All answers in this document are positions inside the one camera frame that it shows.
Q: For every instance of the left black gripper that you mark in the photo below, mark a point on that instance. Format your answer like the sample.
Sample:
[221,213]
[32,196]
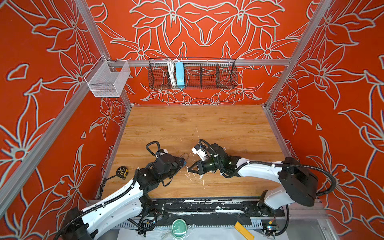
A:
[178,164]

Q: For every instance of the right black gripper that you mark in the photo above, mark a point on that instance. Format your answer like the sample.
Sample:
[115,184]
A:
[199,166]

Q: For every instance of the large brass padlock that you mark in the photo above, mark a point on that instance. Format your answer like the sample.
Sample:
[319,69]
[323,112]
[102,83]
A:
[185,156]

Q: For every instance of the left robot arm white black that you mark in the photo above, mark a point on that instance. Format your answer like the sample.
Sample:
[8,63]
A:
[129,201]

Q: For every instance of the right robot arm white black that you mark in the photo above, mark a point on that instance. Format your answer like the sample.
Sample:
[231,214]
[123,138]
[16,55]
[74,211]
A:
[298,183]

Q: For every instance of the yellow black tape measure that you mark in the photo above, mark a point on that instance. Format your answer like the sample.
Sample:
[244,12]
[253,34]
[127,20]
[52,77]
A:
[122,172]

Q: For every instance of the green tape roll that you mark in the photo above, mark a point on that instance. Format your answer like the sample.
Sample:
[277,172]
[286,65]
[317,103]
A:
[179,228]

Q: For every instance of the yellow flat block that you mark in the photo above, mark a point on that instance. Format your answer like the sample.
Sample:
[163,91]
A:
[244,232]

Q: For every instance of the light blue box in basket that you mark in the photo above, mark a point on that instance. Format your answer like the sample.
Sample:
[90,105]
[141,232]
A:
[180,75]

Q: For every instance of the clear plastic bin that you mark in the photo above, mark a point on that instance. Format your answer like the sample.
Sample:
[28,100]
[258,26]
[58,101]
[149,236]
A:
[105,82]

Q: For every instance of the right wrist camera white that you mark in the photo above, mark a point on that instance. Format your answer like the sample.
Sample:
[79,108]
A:
[200,151]

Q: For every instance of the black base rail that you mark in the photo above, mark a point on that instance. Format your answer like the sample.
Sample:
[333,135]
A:
[215,212]

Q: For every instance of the black wire basket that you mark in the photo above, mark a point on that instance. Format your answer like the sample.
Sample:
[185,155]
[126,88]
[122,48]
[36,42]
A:
[200,73]

